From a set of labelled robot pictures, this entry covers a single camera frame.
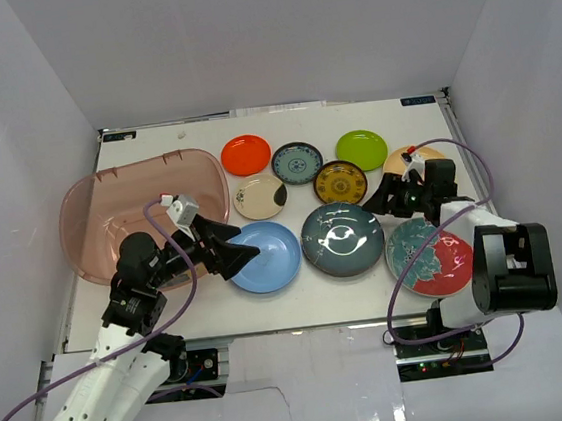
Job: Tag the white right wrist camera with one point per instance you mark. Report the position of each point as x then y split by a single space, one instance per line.
414 160

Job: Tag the left blue table label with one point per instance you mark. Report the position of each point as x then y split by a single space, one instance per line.
118 136

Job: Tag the beige peach plate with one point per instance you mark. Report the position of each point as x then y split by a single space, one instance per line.
395 164

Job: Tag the right blue table label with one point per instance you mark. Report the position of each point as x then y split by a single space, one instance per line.
416 101

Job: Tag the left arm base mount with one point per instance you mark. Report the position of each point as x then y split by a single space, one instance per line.
198 374

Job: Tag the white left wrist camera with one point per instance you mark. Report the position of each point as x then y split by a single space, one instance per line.
181 209

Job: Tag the orange plastic plate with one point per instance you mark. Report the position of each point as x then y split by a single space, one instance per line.
245 155

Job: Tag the red teal floral plate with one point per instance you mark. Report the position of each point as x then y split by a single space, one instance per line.
443 269

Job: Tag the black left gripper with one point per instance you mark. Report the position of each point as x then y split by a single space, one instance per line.
207 248

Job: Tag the lime green plastic plate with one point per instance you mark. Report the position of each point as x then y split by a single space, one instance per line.
363 148

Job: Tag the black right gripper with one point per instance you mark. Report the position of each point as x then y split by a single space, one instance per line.
390 185

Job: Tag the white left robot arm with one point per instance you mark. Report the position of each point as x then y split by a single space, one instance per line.
131 359

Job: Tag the light blue bear plate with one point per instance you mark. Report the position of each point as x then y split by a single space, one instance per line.
278 262

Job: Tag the blue white patterned plate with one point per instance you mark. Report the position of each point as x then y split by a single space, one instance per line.
296 163

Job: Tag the pink translucent plastic bin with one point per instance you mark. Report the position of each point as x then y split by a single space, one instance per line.
101 210

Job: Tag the blue table label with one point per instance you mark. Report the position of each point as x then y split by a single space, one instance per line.
118 136
416 101

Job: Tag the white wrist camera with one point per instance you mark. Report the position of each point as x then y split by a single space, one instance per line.
181 209
414 160

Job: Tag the dark teal glazed plate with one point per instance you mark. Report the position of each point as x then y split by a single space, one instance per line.
342 240

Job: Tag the yellow brown patterned plate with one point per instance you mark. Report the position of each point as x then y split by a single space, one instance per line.
340 181

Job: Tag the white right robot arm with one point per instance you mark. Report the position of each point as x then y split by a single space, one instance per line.
510 264

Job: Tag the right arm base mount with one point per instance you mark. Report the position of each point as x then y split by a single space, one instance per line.
455 356

